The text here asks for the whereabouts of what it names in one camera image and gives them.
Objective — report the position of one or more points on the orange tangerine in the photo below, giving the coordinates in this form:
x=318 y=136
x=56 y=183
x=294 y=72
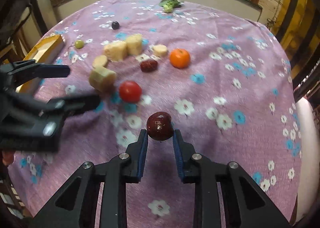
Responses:
x=180 y=58

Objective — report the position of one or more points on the yellow rimmed white tray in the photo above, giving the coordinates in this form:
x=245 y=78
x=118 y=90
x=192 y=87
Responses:
x=45 y=51

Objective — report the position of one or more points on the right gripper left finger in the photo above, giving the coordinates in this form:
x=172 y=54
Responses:
x=93 y=187

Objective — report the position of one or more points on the red jujube date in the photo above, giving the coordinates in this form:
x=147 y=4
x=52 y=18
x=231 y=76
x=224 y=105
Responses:
x=148 y=65

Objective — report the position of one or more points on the purple floral tablecloth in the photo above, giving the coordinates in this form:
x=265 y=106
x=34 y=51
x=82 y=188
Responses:
x=234 y=102

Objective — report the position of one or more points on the red tomato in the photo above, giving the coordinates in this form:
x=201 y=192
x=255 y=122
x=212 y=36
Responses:
x=130 y=92

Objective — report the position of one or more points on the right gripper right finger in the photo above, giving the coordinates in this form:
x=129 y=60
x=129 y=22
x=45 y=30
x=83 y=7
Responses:
x=223 y=191

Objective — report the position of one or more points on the green grape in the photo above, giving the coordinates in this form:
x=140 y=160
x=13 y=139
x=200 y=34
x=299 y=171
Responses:
x=79 y=44

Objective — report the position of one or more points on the dark purple grape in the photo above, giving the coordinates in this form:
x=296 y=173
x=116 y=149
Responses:
x=115 y=25

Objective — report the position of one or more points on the green leafy vegetable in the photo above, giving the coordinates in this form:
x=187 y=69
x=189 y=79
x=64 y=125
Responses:
x=169 y=5

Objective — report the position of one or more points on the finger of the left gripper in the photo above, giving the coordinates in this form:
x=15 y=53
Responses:
x=21 y=72
x=72 y=105

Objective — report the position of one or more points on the large peeled banana chunk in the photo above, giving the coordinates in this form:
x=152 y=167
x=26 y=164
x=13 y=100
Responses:
x=102 y=79

